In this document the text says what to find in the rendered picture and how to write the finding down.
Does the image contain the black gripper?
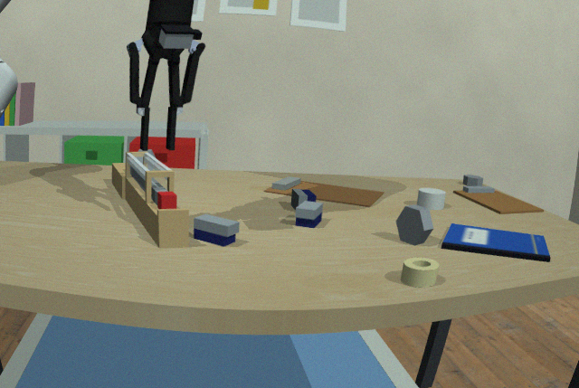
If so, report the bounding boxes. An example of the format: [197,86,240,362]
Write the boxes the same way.
[127,0,205,151]

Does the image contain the pale grey cylinder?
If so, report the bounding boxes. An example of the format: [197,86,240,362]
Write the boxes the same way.
[417,188,446,210]

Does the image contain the blue notebook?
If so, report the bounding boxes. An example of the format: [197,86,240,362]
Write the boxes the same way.
[441,223,550,262]

